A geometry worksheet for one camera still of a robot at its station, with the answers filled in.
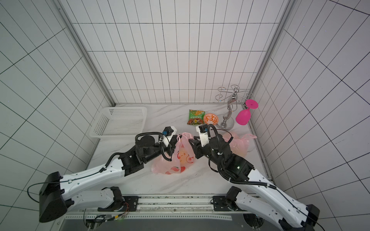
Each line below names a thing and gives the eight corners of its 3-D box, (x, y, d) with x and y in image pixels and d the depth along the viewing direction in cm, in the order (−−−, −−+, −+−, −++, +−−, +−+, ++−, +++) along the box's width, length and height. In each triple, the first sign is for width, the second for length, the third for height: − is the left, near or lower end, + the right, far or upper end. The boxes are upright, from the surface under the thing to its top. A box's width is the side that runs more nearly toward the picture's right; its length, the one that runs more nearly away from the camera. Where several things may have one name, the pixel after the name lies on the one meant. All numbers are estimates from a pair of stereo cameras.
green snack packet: (187, 124, 109) (187, 121, 106) (189, 112, 117) (189, 109, 114) (204, 126, 108) (204, 123, 105) (205, 113, 116) (205, 111, 113)
